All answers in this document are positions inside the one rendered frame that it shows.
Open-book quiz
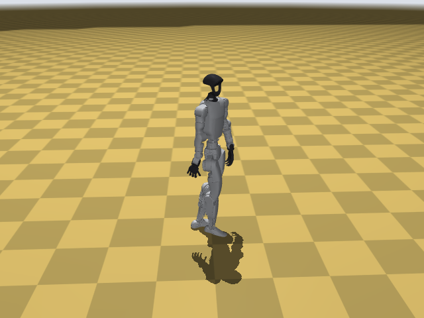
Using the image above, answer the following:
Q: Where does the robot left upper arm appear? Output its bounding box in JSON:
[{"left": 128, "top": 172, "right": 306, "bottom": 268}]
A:
[{"left": 222, "top": 97, "right": 231, "bottom": 130}]

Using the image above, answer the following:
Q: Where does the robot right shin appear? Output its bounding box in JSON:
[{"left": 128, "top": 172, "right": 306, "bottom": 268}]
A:
[{"left": 204, "top": 195, "right": 219, "bottom": 230}]

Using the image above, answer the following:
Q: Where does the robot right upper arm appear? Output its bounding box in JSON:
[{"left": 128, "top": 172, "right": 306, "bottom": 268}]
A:
[{"left": 194, "top": 104, "right": 208, "bottom": 142}]

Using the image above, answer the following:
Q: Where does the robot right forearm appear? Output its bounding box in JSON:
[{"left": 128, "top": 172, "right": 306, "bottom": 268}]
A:
[{"left": 193, "top": 134, "right": 204, "bottom": 165}]

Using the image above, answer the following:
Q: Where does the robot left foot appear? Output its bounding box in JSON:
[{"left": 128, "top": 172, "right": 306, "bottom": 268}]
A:
[{"left": 191, "top": 219, "right": 209, "bottom": 229}]

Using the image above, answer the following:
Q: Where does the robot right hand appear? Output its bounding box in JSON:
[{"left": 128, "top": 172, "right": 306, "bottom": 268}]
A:
[{"left": 187, "top": 160, "right": 201, "bottom": 178}]

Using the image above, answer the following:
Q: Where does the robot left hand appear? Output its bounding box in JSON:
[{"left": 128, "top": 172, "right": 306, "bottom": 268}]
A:
[{"left": 225, "top": 144, "right": 234, "bottom": 166}]

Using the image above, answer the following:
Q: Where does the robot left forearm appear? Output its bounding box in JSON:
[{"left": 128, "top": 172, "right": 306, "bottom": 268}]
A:
[{"left": 223, "top": 126, "right": 235, "bottom": 148}]

